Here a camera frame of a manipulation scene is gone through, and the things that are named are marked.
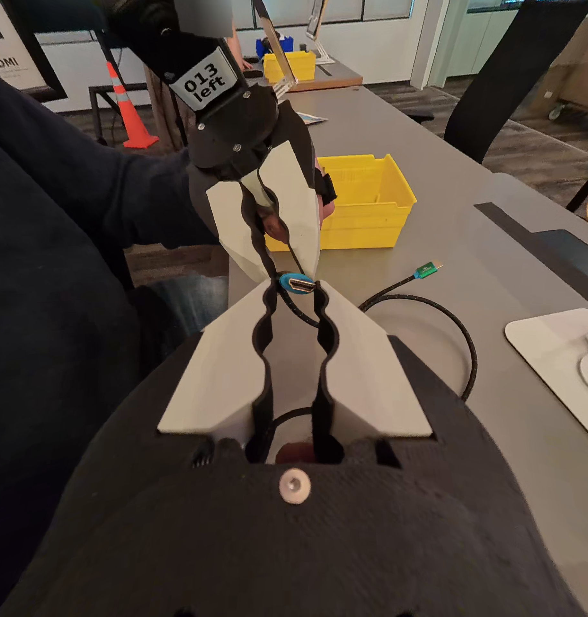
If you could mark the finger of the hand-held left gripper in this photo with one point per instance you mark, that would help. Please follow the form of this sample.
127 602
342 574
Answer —
296 193
236 222

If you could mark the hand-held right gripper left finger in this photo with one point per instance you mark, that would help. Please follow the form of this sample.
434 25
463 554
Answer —
217 381

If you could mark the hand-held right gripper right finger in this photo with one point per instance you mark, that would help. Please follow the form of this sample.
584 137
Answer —
376 386

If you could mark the yellow plastic bin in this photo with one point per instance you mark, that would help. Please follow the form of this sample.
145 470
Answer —
289 66
371 207

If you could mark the person's left forearm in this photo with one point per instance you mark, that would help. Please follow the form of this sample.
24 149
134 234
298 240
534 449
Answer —
92 164

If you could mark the person's left hand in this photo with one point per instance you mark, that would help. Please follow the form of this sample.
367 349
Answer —
325 207

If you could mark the person's leg in jeans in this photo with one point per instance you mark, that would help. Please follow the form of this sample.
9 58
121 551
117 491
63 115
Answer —
183 313

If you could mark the orange cone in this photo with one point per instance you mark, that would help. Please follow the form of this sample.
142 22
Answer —
132 111

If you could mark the framed patterned sign board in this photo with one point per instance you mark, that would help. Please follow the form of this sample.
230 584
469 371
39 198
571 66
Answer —
19 48

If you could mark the black chair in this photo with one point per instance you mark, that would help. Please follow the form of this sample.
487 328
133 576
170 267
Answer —
516 67

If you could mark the cardboard box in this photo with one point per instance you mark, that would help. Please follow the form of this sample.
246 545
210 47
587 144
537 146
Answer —
578 77

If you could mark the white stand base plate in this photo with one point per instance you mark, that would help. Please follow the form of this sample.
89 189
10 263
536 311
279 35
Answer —
554 357

